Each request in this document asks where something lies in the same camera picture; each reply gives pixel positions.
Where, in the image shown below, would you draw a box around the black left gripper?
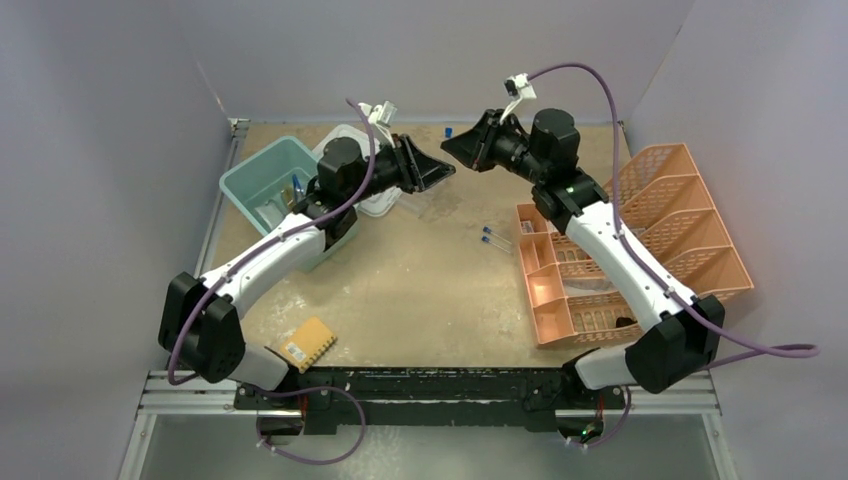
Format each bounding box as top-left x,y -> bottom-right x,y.
346,135 -> 454,207

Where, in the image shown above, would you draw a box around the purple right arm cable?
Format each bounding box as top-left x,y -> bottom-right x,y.
526,62 -> 821,452

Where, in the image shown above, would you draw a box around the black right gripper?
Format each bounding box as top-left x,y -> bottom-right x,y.
442,111 -> 548,186

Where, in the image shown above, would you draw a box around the teal plastic bin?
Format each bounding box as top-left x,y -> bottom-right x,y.
219,136 -> 320,244

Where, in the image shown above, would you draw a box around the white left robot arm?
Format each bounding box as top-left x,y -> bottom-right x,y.
158,134 -> 456,409

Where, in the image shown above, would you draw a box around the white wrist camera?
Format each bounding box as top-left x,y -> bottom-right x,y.
359,101 -> 397,138
500,73 -> 537,123

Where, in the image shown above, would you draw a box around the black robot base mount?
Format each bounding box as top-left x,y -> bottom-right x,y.
234,366 -> 625,437

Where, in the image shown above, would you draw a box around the white plastic bin lid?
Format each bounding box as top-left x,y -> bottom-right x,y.
312,124 -> 402,218

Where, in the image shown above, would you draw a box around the clear plastic tube rack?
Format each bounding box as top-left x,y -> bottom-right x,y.
396,188 -> 440,218

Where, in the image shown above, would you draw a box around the orange mesh file rack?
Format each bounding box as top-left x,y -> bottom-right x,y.
513,143 -> 754,347

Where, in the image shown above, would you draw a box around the aluminium table edge rail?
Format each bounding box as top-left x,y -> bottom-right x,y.
187,117 -> 251,278

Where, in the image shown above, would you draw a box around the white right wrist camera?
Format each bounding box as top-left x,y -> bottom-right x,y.
500,73 -> 537,123

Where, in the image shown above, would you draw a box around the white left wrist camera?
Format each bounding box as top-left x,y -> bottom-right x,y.
359,101 -> 397,138

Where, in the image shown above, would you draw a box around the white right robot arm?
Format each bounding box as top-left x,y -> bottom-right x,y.
440,108 -> 725,407

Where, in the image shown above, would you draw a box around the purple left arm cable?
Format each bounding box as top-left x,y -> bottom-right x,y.
166,99 -> 379,465

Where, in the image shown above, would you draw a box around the aluminium front frame rail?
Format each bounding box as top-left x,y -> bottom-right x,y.
119,366 -> 738,479

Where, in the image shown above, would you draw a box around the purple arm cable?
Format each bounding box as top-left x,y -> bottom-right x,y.
526,62 -> 821,452
166,99 -> 379,465

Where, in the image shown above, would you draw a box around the blue safety glasses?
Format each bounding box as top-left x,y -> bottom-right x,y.
291,174 -> 304,202

